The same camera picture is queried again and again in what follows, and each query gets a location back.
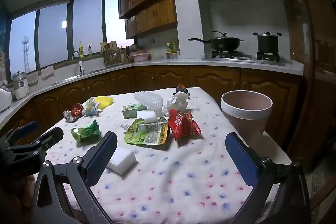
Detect green snack bag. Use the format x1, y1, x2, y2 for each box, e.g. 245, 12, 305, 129
71, 119, 100, 143

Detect pale wrapper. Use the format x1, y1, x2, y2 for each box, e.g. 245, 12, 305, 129
81, 97, 102, 116

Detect white sponge block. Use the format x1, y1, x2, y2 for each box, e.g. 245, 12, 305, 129
106, 146, 137, 176
137, 110, 158, 124

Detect red snack bag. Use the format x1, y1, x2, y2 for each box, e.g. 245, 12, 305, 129
168, 109, 201, 140

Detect white tissue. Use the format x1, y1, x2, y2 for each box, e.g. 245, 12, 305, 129
162, 92, 199, 117

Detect green yellow spout pouch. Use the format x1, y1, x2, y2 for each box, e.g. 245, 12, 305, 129
120, 117, 169, 145

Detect dark wrapper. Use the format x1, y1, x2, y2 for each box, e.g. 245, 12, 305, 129
174, 84, 190, 96

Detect green milk carton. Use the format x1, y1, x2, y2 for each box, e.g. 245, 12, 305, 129
122, 103, 147, 119

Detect pink white trash bin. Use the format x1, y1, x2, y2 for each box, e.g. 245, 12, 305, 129
221, 90, 273, 149

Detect kitchen faucet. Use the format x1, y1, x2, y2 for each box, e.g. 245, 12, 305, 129
72, 51, 85, 75

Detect lower wooden cabinets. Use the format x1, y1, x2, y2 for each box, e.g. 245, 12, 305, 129
0, 65, 306, 151

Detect rice cooker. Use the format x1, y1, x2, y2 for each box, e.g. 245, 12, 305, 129
12, 71, 29, 100

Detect crushed red can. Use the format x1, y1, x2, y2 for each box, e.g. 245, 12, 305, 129
63, 103, 84, 123

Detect floral white tablecloth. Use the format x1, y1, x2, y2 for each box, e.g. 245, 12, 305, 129
32, 86, 292, 224

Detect yellow sponge cloth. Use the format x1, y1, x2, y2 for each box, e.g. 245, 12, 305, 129
94, 96, 113, 110

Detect white countertop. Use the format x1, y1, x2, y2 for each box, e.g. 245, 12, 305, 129
1, 59, 304, 127

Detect gas stove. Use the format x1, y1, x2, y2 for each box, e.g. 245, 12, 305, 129
202, 51, 285, 67

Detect yellow detergent bottle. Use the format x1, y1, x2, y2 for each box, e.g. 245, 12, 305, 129
79, 42, 84, 59

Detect white pump bottle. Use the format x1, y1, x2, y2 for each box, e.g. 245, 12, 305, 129
88, 44, 92, 56

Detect black stock pot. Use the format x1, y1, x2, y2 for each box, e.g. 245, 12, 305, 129
252, 32, 282, 55

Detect black wok with lid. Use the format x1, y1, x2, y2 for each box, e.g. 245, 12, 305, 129
188, 31, 243, 52

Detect dish rack with utensils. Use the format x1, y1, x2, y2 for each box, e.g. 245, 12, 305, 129
100, 41, 122, 67

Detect oil bottles on rack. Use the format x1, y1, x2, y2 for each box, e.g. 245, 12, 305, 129
165, 42, 180, 60

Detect pink basin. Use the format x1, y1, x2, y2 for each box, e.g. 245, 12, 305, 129
131, 50, 150, 63

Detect window frame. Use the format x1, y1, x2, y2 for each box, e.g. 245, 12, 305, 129
1, 0, 130, 82

